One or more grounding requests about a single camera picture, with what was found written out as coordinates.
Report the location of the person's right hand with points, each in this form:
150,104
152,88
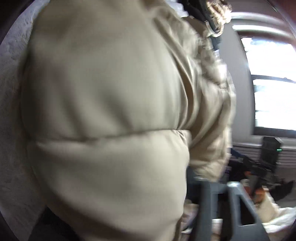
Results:
254,188

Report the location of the window with dark frame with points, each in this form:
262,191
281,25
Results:
271,66

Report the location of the white bag on floor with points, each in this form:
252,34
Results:
217,211

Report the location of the lavender embossed bed blanket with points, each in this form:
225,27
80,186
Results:
20,204

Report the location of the beige puffer jacket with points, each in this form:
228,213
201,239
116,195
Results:
118,99

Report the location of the beige striped plush robe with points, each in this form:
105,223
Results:
218,14

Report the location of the grey radiator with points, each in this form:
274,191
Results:
279,165

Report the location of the black folded fleece garment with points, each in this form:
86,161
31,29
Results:
197,9

